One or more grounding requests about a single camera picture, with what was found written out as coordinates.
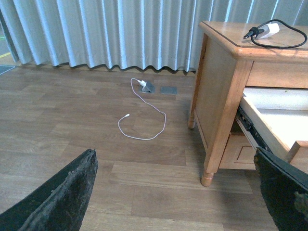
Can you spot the white wall plug adapter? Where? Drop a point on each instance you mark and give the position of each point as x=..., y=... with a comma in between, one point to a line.
x=143, y=83

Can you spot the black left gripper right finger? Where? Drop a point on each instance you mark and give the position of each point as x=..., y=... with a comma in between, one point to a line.
x=285, y=191

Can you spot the open metal floor socket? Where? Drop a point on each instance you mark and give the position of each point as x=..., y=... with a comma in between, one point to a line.
x=150, y=88

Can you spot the wooden nightstand cabinet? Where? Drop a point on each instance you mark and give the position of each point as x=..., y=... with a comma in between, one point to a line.
x=229, y=63

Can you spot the wooden drawer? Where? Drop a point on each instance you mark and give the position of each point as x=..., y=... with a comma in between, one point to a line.
x=280, y=117
x=238, y=153

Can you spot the white charger adapter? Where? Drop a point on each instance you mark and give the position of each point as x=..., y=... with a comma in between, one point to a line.
x=268, y=30

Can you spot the closed metal floor socket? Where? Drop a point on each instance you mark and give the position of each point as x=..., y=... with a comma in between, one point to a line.
x=168, y=90

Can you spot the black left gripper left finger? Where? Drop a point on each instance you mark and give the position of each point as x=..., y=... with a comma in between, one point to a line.
x=60, y=203

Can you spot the light grey pleated curtain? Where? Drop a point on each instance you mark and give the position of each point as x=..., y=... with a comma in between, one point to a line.
x=127, y=33

